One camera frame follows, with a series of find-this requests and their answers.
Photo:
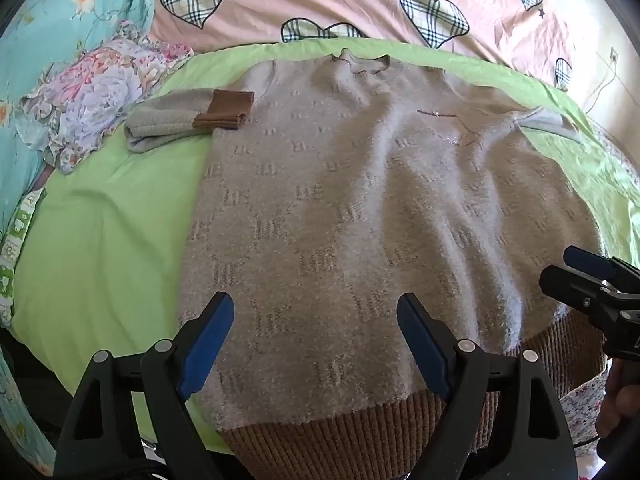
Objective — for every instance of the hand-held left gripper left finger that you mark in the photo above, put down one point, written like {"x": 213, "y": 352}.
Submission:
{"x": 202, "y": 347}

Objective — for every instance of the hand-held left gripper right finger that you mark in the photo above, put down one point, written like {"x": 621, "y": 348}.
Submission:
{"x": 425, "y": 347}

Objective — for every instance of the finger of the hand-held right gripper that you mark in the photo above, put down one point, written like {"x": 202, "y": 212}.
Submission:
{"x": 575, "y": 290}
{"x": 587, "y": 261}

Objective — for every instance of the beige knit sweater brown hem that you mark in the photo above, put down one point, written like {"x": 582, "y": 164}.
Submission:
{"x": 350, "y": 220}

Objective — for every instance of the person's right hand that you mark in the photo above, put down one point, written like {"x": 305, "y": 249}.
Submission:
{"x": 612, "y": 400}

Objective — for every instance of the light green bed sheet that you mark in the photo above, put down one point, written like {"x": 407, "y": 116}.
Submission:
{"x": 110, "y": 245}

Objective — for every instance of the green white patterned cloth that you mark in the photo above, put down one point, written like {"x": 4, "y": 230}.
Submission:
{"x": 15, "y": 255}

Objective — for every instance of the purple pink floral cloth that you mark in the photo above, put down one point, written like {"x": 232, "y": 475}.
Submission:
{"x": 95, "y": 95}

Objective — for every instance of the teal floral quilt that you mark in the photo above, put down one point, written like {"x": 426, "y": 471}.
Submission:
{"x": 45, "y": 45}

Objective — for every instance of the pink quilt with plaid hearts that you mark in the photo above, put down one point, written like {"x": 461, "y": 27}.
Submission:
{"x": 350, "y": 0}

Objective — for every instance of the white wall socket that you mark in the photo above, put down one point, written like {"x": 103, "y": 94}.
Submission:
{"x": 614, "y": 54}

